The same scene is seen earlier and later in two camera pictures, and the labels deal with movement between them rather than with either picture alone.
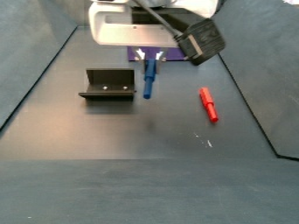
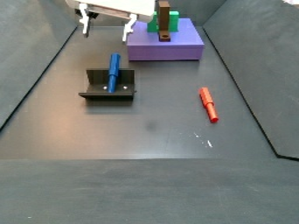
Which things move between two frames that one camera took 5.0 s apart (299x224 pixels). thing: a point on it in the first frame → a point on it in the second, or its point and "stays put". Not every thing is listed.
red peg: [207, 100] stays put
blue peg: [149, 72] → [113, 71]
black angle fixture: [109, 85] stays put
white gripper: [120, 23] → [129, 10]
